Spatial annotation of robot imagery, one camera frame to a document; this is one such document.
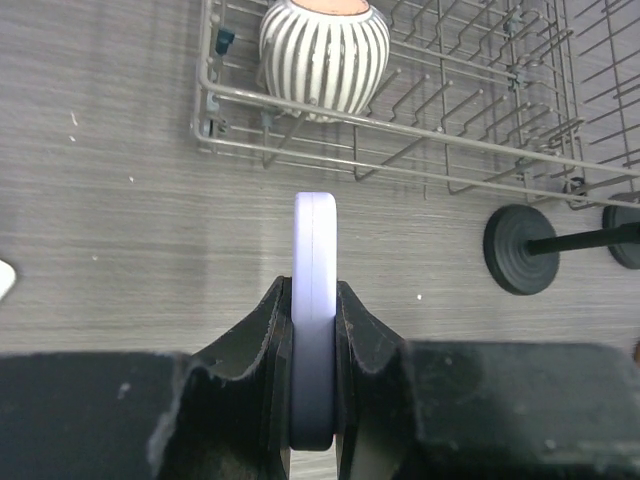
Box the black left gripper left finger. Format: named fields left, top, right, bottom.
left=1, top=277, right=291, bottom=479

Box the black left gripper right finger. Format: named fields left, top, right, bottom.
left=335, top=282, right=639, bottom=479

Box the black round-base phone stand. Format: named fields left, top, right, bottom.
left=483, top=204, right=619, bottom=296

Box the white stand of pink phone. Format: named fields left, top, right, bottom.
left=0, top=260, right=17, bottom=300

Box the white grey striped mug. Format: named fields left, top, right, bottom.
left=259, top=1, right=390, bottom=115

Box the grey wire dish rack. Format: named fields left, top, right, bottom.
left=191, top=1, right=639, bottom=210

